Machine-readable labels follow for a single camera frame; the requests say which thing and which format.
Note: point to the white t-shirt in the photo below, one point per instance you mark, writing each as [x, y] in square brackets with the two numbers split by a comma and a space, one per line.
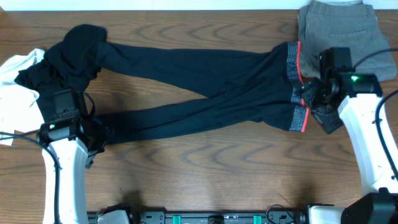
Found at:
[19, 109]

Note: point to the black leggings with coral waistband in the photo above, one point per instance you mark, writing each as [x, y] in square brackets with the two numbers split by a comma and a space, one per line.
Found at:
[235, 86]

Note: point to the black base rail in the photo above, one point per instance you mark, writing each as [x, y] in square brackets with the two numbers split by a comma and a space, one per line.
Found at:
[277, 215]

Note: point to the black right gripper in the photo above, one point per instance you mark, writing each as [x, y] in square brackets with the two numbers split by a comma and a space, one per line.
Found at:
[309, 91]

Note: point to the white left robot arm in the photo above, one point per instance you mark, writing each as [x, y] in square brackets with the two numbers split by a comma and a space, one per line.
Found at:
[69, 147]

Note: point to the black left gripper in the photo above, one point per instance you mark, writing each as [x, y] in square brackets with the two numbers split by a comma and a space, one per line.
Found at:
[104, 130]

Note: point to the black garment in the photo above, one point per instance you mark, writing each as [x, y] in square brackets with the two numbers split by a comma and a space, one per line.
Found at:
[69, 64]

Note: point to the grey folded trousers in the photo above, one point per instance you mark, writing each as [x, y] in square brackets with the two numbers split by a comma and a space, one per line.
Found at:
[322, 25]

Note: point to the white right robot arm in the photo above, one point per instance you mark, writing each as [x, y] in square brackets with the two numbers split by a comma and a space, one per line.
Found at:
[356, 101]

